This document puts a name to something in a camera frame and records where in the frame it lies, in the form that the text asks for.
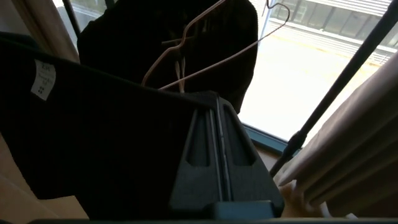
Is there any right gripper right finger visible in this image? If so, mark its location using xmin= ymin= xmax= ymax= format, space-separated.
xmin=216 ymin=96 xmax=285 ymax=218

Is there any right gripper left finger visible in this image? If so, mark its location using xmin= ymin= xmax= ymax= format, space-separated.
xmin=169 ymin=98 xmax=224 ymax=218

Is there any black garment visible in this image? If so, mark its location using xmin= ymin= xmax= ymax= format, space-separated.
xmin=76 ymin=0 xmax=259 ymax=114
xmin=0 ymin=30 xmax=218 ymax=220

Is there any black clothes rack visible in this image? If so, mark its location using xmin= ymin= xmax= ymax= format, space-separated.
xmin=62 ymin=0 xmax=398 ymax=179

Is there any window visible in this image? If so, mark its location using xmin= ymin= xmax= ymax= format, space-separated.
xmin=52 ymin=0 xmax=398 ymax=156

